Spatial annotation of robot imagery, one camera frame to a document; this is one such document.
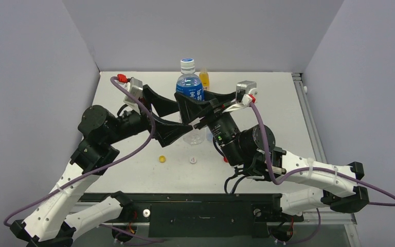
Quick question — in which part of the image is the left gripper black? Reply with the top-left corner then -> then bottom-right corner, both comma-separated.
104,85 -> 192,145

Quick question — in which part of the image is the yellow juice bottle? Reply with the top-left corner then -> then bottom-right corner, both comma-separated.
199,68 -> 210,91

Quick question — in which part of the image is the clear bottle blue label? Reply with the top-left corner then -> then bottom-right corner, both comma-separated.
176,58 -> 205,146

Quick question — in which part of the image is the yellow bottle cap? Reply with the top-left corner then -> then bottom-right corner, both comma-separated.
158,155 -> 166,163

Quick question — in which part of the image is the white bottle cap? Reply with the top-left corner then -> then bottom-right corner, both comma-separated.
189,156 -> 197,164

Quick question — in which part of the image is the clear water bottle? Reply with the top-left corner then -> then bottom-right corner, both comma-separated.
206,131 -> 213,142

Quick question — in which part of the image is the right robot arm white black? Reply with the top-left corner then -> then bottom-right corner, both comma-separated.
174,90 -> 369,220

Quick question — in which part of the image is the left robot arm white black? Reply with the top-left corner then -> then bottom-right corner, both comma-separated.
10,82 -> 192,246

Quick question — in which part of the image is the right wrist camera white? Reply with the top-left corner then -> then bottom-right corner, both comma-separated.
223,80 -> 258,113

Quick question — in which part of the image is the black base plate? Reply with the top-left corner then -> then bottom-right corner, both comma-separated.
111,193 -> 303,238

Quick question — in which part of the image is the aluminium frame rail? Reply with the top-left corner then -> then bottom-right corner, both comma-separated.
292,73 -> 327,163

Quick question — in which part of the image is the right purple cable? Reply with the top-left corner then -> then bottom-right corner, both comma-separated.
250,101 -> 395,207

